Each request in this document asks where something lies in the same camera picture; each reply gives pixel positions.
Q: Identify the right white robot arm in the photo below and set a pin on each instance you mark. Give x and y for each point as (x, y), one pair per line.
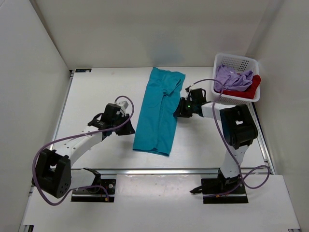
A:
(237, 127)

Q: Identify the white plastic laundry basket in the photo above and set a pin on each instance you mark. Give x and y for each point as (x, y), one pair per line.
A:
(240, 64)

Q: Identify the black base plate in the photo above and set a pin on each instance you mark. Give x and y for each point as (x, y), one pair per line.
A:
(96, 195)
(214, 192)

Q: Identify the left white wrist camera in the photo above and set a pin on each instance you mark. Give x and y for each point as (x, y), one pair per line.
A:
(123, 106)

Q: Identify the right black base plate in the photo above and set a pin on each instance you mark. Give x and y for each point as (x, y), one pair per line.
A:
(214, 192)

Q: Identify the dark label sticker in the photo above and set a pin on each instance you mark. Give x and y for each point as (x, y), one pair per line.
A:
(83, 70)

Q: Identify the teal t shirt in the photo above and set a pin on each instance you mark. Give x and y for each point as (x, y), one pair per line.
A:
(157, 125)

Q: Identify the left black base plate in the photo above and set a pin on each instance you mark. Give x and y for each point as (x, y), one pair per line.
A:
(96, 195)

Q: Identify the aluminium rail bar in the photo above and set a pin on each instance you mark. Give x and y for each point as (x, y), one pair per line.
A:
(159, 171)

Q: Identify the lavender t shirt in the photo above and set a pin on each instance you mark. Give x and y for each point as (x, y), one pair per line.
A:
(231, 80)

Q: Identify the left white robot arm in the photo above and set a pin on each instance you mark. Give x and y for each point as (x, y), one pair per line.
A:
(52, 170)

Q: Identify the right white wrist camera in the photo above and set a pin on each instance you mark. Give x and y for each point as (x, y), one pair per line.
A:
(188, 90)

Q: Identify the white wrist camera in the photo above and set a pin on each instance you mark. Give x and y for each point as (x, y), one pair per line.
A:
(123, 106)
(188, 90)

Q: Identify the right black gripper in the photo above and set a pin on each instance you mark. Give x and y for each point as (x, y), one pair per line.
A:
(181, 111)

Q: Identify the red t shirt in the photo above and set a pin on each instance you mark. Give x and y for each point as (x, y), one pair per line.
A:
(249, 93)

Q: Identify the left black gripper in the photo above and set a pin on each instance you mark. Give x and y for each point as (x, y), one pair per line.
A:
(128, 129)

